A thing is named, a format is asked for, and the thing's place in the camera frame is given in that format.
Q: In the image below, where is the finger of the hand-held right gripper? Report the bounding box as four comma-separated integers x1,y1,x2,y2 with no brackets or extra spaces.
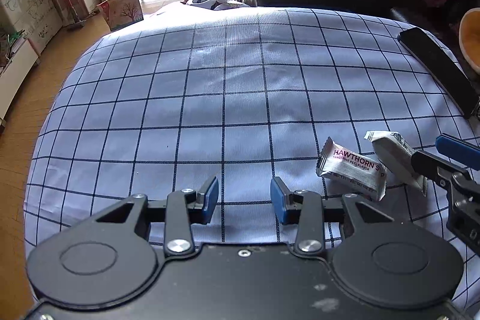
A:
410,149,466,189
436,133,480,171

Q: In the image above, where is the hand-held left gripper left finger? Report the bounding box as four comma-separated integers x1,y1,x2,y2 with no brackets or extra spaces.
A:
93,176,220,255

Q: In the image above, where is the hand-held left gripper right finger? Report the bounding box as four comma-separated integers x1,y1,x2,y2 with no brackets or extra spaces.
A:
270,177,396,254

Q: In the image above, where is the silver snack packet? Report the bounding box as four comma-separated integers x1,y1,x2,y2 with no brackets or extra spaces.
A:
364,130,428,197

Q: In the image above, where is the white pink lettered snack packet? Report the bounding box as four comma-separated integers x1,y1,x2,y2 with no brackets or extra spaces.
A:
317,137,387,201

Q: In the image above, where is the black rectangular case with keyring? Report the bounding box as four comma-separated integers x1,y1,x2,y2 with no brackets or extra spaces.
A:
397,27,480,119

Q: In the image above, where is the blue checked bedsheet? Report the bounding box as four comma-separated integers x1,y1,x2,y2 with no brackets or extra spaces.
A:
23,7,480,306

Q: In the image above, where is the yellow round cushion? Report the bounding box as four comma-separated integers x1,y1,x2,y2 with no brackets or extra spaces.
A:
459,7,480,73

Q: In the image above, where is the white blue crumpled cloth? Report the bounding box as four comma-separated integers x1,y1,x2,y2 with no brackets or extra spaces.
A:
182,0,250,9

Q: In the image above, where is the tree print paper bag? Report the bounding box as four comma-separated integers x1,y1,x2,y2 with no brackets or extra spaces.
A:
97,0,144,33

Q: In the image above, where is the low white cabinet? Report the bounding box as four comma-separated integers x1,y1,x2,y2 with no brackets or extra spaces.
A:
0,39,41,126

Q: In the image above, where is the pile of books and toys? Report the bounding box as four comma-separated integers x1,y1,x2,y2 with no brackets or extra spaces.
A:
0,28,29,67

